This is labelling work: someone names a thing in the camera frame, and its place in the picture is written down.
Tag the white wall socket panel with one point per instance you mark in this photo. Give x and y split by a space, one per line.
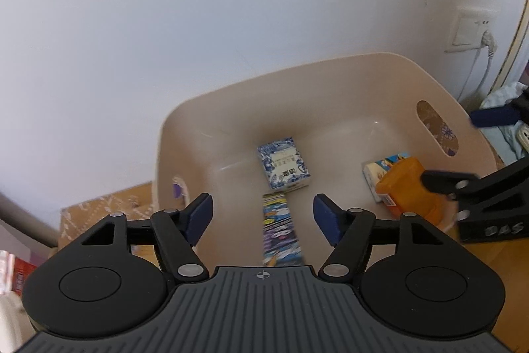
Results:
467 28

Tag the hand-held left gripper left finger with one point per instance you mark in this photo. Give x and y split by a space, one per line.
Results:
200 214

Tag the beige plastic storage bin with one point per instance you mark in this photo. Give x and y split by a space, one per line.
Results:
330 109

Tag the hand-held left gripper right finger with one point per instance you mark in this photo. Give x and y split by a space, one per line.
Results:
326 218

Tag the white power plug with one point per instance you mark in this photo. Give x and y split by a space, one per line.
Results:
489 40

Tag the orange plastic bottle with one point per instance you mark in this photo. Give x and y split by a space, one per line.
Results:
403 183

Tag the white cartoon print carton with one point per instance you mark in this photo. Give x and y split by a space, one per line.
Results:
374 175

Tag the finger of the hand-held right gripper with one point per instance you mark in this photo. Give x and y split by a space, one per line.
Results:
494 116
442 180

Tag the light blue cloth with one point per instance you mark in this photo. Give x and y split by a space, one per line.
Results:
506 142

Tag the wooden desktop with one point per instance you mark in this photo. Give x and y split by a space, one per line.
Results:
510 274

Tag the red white carton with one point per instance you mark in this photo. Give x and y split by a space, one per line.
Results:
24 274

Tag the blue white patterned box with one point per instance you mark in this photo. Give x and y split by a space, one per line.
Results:
283 165

